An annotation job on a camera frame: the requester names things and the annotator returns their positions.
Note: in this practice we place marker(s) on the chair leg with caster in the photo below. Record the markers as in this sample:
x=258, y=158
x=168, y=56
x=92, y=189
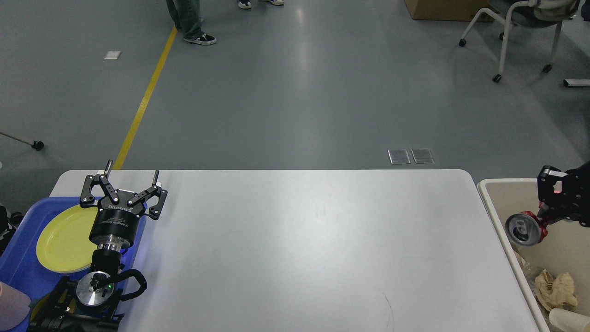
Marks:
x=34, y=144

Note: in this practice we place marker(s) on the crushed red can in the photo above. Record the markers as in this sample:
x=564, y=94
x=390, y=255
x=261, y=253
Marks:
x=528, y=228

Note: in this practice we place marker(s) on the grey mug yellow inside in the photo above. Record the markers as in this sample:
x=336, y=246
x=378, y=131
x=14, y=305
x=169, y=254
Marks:
x=37, y=306

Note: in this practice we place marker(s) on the yellow plate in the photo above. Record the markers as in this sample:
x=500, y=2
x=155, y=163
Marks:
x=64, y=241

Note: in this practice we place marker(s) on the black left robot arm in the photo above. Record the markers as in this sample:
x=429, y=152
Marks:
x=89, y=304

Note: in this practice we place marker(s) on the white paper on floor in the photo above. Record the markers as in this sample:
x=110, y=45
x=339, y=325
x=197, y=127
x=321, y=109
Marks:
x=111, y=55

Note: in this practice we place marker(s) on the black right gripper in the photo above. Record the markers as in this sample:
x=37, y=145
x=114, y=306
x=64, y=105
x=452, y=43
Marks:
x=574, y=202

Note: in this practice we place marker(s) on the white office chair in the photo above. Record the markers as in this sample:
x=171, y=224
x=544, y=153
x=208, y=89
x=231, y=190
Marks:
x=534, y=14

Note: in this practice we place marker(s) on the pink cup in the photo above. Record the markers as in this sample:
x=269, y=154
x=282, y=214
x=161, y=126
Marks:
x=14, y=307

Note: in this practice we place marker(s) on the beige plastic bin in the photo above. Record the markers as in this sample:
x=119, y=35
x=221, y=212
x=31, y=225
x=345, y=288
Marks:
x=564, y=250

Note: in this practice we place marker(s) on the white bar on floor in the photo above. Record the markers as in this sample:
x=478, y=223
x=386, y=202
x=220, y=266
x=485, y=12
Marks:
x=576, y=83

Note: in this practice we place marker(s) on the brown paper ball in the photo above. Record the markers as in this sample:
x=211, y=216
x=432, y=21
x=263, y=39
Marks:
x=555, y=292

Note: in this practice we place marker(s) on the person in blue jeans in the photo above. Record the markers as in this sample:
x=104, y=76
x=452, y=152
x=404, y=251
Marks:
x=186, y=16

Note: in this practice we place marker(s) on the floor socket plate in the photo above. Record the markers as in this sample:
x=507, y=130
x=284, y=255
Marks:
x=422, y=155
x=398, y=157

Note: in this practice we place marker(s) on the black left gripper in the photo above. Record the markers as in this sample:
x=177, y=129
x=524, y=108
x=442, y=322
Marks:
x=117, y=223

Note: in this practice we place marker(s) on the cardboard box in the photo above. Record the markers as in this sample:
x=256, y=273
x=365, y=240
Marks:
x=445, y=10

